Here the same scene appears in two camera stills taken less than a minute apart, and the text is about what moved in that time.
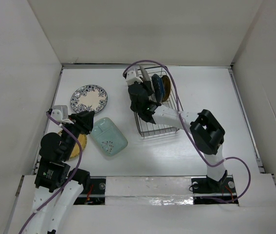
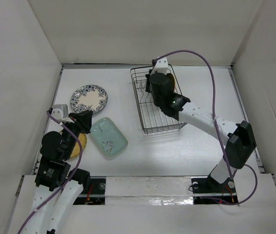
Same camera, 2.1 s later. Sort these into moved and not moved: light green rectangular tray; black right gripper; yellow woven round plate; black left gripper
Moved: black right gripper
Not moved: black left gripper; yellow woven round plate; light green rectangular tray
